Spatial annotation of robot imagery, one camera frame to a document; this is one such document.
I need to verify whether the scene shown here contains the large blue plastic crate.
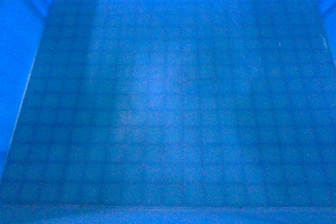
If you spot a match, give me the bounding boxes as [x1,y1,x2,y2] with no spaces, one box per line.
[1,0,335,223]

